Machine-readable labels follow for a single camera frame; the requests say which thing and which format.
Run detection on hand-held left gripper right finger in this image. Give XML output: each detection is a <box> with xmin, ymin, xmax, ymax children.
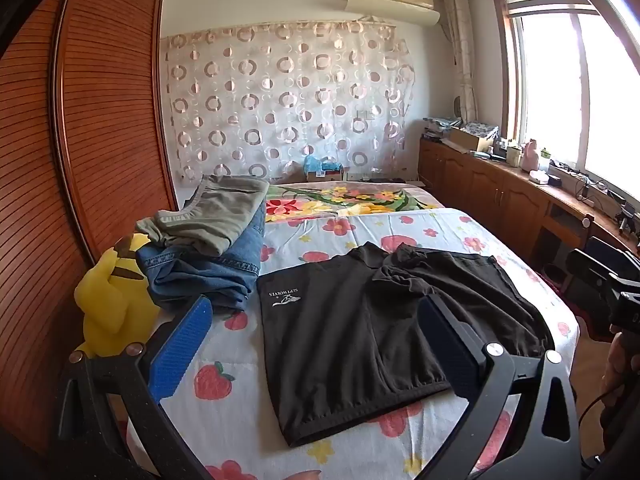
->
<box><xmin>417</xmin><ymin>294</ymin><xmax>581</xmax><ymax>480</ymax></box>

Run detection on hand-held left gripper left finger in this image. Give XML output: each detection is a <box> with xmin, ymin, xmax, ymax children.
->
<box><xmin>52</xmin><ymin>294</ymin><xmax>216</xmax><ymax>480</ymax></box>

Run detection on black pants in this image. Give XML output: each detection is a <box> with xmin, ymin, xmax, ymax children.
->
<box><xmin>256</xmin><ymin>241</ymin><xmax>556</xmax><ymax>448</ymax></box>

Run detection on olive green pants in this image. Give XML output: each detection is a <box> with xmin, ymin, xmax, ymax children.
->
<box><xmin>136</xmin><ymin>174</ymin><xmax>270</xmax><ymax>256</ymax></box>

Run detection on person's right hand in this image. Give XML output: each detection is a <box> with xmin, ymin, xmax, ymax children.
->
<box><xmin>602</xmin><ymin>330</ymin><xmax>640</xmax><ymax>411</ymax></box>

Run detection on bed with strawberry sheet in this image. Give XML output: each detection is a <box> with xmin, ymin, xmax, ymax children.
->
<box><xmin>127</xmin><ymin>207</ymin><xmax>581</xmax><ymax>480</ymax></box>

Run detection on blue jeans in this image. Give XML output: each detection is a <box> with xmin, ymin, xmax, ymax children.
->
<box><xmin>136</xmin><ymin>205</ymin><xmax>266</xmax><ymax>313</ymax></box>

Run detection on yellow plush toy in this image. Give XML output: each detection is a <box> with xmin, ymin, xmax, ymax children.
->
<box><xmin>74</xmin><ymin>232</ymin><xmax>161</xmax><ymax>358</ymax></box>

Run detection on power strip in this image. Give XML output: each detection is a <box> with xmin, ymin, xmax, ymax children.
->
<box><xmin>550</xmin><ymin>160</ymin><xmax>608</xmax><ymax>196</ymax></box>

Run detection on wooden cabinet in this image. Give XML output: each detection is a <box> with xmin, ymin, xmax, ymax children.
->
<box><xmin>417</xmin><ymin>137</ymin><xmax>640</xmax><ymax>281</ymax></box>

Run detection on pink figurine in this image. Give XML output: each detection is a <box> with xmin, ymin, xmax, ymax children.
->
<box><xmin>520</xmin><ymin>140</ymin><xmax>541</xmax><ymax>171</ymax></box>

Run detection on floral blanket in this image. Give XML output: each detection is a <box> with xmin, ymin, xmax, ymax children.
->
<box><xmin>264</xmin><ymin>181</ymin><xmax>443</xmax><ymax>223</ymax></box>

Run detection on open cardboard box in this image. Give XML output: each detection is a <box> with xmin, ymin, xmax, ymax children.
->
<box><xmin>445</xmin><ymin>127</ymin><xmax>493</xmax><ymax>153</ymax></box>

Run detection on wooden framed window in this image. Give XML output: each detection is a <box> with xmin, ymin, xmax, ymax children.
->
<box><xmin>492</xmin><ymin>0</ymin><xmax>640</xmax><ymax>201</ymax></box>

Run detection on small cardboard box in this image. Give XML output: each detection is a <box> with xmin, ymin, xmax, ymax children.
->
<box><xmin>306</xmin><ymin>165</ymin><xmax>346</xmax><ymax>182</ymax></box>

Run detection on wooden slatted wardrobe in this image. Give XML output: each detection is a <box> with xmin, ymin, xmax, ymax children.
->
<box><xmin>0</xmin><ymin>0</ymin><xmax>178</xmax><ymax>456</ymax></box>

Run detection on blue plastic bag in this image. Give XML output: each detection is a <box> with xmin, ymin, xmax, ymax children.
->
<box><xmin>303</xmin><ymin>155</ymin><xmax>341</xmax><ymax>173</ymax></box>

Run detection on pale window curtain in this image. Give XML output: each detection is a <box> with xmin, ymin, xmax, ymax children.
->
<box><xmin>442</xmin><ymin>0</ymin><xmax>478</xmax><ymax>123</ymax></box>

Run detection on circle patterned sheer curtain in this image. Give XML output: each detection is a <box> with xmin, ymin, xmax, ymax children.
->
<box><xmin>161</xmin><ymin>19</ymin><xmax>418</xmax><ymax>186</ymax></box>

